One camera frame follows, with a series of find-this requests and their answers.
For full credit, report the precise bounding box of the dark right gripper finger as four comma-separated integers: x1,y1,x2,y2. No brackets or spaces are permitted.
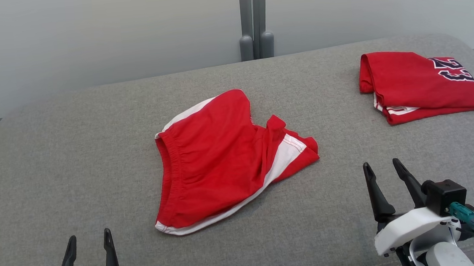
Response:
392,156,428,211
362,160,397,225

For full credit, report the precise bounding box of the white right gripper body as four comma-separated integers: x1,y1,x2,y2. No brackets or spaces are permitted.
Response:
372,204,464,266

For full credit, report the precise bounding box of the red basketball jersey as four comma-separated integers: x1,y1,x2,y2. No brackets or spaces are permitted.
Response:
356,45,474,129

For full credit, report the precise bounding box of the red shorts white trim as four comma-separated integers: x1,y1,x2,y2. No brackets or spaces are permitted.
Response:
145,83,325,238

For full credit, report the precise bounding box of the teal right camera connector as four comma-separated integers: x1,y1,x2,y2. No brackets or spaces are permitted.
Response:
445,200,474,235

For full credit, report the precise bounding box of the grey partition post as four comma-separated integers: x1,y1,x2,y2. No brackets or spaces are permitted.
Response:
235,0,276,61

